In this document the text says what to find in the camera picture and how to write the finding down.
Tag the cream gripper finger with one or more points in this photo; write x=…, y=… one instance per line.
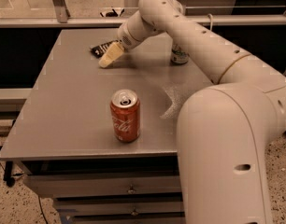
x=114, y=51

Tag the black RXBAR chocolate bar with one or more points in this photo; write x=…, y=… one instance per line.
x=99, y=50

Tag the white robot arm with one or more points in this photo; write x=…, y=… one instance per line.
x=222, y=130

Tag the white green soda can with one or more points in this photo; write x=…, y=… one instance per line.
x=178, y=56

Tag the red Coca-Cola can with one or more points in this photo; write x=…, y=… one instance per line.
x=125, y=113

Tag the grey drawer cabinet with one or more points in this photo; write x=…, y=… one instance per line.
x=65, y=125

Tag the top grey drawer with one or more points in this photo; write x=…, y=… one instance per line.
x=105, y=184

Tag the grey drawer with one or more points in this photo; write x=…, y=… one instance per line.
x=162, y=218
x=146, y=205
x=105, y=184

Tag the metal railing beam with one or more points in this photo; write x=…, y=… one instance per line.
x=218, y=20

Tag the metal upright post left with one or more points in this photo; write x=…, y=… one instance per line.
x=61, y=11

